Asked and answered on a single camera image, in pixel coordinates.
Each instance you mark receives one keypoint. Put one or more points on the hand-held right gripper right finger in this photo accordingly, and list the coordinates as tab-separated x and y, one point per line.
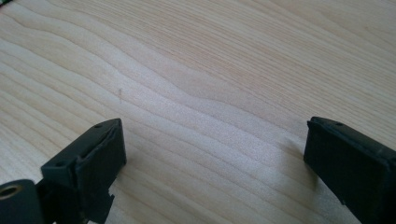
351	161

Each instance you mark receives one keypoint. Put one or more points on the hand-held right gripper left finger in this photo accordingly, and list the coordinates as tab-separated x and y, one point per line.
90	161

